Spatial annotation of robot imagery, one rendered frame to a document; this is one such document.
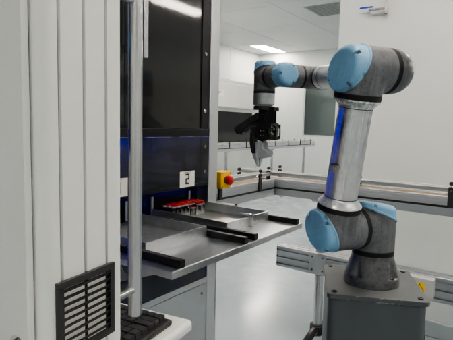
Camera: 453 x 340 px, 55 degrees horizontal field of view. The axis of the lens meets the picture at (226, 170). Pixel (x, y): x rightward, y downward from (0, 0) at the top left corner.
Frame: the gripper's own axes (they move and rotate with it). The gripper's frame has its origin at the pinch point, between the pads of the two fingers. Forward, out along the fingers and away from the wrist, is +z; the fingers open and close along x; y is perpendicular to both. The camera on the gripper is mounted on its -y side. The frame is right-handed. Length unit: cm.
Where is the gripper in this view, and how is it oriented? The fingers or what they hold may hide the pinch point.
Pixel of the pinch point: (257, 162)
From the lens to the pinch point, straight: 157.0
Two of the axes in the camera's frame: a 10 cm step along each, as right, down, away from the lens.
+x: 5.8, -0.7, 8.1
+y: 8.2, 0.8, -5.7
